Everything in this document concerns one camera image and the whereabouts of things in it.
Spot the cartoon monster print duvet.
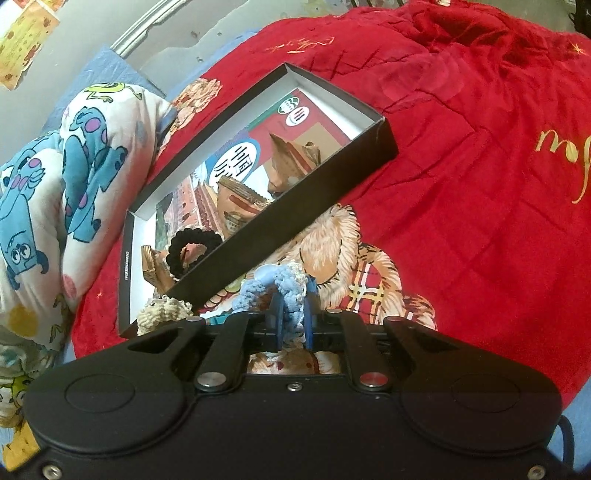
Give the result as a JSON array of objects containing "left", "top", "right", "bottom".
[{"left": 1, "top": 82, "right": 176, "bottom": 469}]

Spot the blue knitted scrunchie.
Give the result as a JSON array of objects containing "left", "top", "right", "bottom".
[{"left": 231, "top": 262, "right": 308, "bottom": 348}]

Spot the beige knitted scrunchie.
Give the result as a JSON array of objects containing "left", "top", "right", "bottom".
[{"left": 136, "top": 295, "right": 192, "bottom": 336}]

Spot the black scrunchie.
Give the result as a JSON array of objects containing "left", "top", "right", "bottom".
[{"left": 165, "top": 228, "right": 222, "bottom": 279}]

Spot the yellow wall poster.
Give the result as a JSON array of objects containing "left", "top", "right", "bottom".
[{"left": 0, "top": 0, "right": 65, "bottom": 91}]

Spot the black shallow cardboard box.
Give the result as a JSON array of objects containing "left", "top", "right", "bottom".
[{"left": 116, "top": 64, "right": 398, "bottom": 338}]

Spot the red plush bed blanket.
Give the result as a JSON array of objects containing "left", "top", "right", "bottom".
[{"left": 71, "top": 0, "right": 591, "bottom": 409}]

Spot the Chinese history textbook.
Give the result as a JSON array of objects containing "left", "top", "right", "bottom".
[{"left": 154, "top": 88, "right": 349, "bottom": 252}]

